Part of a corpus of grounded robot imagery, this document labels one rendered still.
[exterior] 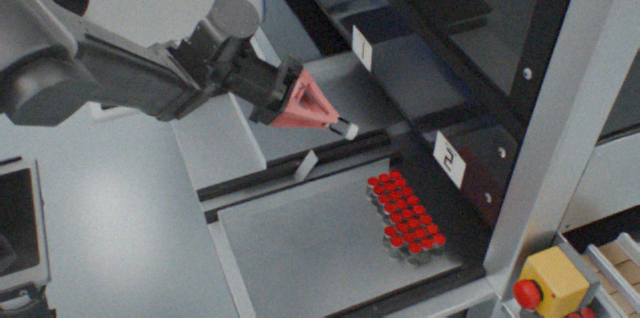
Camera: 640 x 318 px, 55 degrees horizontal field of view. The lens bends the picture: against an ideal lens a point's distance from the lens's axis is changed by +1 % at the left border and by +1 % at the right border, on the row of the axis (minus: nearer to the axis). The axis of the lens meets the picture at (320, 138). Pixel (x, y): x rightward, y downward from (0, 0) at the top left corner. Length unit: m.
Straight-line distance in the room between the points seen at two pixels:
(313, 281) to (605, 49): 0.58
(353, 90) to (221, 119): 0.30
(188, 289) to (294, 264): 1.08
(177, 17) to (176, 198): 0.90
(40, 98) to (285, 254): 0.75
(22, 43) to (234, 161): 0.89
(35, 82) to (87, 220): 2.03
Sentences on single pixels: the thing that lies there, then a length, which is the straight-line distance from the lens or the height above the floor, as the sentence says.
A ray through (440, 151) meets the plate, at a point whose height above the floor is 1.02.
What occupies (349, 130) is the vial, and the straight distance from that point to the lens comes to 0.80.
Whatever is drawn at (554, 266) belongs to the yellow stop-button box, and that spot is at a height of 1.03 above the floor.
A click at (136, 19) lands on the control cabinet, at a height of 0.90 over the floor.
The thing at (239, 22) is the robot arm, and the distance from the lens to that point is 0.70.
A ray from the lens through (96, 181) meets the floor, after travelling 2.50.
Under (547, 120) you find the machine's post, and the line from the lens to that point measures 0.80.
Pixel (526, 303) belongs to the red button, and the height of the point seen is 1.00.
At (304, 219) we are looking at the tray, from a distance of 1.11.
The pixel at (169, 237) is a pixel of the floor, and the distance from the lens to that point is 2.24.
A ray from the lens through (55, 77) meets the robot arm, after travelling 0.36.
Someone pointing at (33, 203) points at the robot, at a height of 1.04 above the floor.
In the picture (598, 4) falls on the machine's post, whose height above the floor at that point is 1.42.
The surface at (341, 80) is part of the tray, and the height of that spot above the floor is 0.88.
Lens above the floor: 1.76
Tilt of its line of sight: 44 degrees down
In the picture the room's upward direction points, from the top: straight up
